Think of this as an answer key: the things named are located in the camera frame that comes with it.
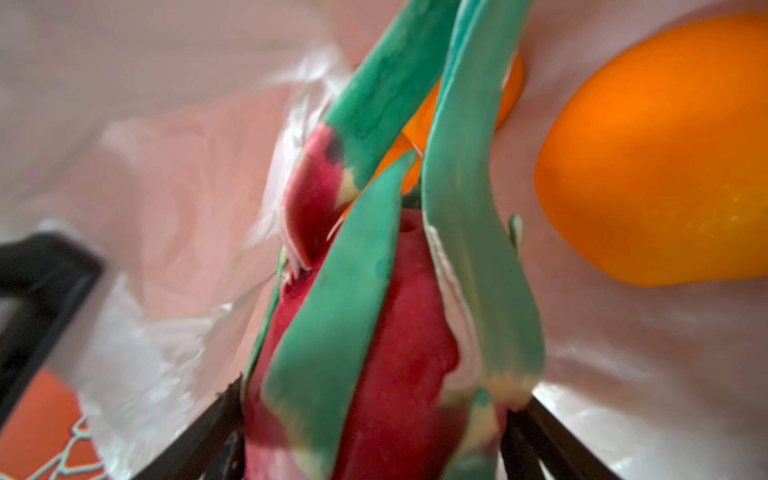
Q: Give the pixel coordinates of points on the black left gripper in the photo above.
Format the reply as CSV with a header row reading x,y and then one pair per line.
x,y
52,277

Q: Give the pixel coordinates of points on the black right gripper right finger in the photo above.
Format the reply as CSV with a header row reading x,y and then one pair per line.
x,y
535,442

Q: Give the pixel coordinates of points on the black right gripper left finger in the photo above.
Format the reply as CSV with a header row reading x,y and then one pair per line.
x,y
212,447

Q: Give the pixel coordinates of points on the pink dragon fruit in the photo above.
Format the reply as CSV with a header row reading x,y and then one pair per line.
x,y
402,329

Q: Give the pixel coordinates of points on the white plastic bag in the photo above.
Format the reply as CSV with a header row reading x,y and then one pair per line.
x,y
158,133

